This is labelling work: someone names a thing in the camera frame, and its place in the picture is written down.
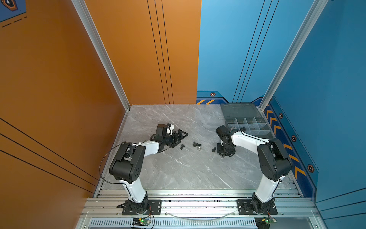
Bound left green circuit board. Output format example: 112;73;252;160
132;218;151;228

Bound aluminium corner post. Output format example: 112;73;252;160
258;0;328;112
71;0;131;112

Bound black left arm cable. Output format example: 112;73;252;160
99;141;138;185

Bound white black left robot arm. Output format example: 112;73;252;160
109;124;188;215

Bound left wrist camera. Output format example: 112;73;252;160
166;124;174;135

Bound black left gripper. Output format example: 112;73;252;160
162;130;188;148

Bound grey compartment organizer box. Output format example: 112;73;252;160
221;103;275;139

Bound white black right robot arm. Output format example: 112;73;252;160
216;126;292;214

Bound green circuit board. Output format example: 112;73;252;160
132;218;151;228
255;218;277;229

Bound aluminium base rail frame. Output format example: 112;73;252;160
76;186;326;229

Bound aluminium right corner post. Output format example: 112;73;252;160
258;0;328;112

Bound right green circuit board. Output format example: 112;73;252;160
255;218;277;229

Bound aluminium left corner post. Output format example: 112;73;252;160
71;0;131;112

